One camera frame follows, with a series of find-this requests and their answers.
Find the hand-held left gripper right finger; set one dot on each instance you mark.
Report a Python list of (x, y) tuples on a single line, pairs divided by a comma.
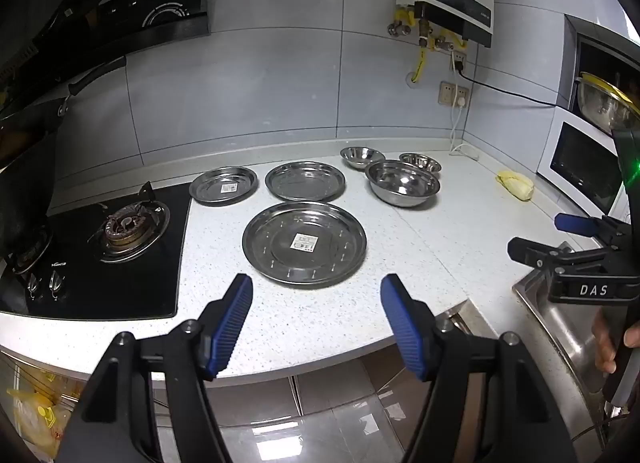
[(405, 328)]

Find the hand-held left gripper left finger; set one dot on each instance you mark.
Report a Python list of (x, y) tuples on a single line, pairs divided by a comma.
[(232, 323)]

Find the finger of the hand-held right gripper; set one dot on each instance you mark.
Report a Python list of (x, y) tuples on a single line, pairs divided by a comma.
[(530, 250), (575, 224)]

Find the large steel plate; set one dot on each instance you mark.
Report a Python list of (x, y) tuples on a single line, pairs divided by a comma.
[(280, 248)]

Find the small steel plate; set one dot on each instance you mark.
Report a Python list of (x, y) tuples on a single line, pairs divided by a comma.
[(215, 183)]

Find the small steel bowl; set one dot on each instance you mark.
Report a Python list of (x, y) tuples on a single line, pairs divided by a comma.
[(359, 157), (420, 160)]

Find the large steel bowl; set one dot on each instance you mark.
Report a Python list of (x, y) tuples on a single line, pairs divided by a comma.
[(402, 185)]

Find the medium steel plate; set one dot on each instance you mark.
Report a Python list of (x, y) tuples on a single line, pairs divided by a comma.
[(305, 183)]

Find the person's right hand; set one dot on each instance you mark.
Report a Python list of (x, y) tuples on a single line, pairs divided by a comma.
[(605, 343)]

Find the steel sink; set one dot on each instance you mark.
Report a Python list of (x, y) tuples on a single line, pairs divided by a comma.
[(565, 333)]

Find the white microwave oven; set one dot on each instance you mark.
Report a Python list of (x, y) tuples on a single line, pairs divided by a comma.
[(580, 168)]

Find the yellow cloth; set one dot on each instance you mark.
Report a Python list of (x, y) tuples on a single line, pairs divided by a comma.
[(515, 185)]

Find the black glass gas cooktop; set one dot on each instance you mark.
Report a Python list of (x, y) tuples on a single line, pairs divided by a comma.
[(150, 273)]

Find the clear glass bowl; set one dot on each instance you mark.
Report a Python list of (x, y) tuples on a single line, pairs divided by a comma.
[(602, 105)]

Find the stove burner with grate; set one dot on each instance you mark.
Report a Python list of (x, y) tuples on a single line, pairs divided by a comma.
[(29, 257), (129, 230)]

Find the white plug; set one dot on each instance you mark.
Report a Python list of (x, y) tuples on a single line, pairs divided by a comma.
[(461, 101)]

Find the black framed cabinet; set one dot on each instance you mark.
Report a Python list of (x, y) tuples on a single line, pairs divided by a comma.
[(572, 58)]

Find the stove knob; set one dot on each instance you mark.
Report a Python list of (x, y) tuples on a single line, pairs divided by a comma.
[(56, 283), (34, 286)]

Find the black plug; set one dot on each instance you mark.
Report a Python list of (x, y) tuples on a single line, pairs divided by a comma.
[(457, 64)]

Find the yellow plastic bag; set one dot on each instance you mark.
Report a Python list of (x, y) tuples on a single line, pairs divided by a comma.
[(35, 413)]

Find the metal pipe valve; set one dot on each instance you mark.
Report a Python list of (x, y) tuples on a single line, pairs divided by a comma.
[(398, 28)]

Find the beige wall outlet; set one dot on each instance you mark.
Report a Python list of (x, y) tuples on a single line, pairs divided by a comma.
[(446, 92), (461, 57), (462, 91)]

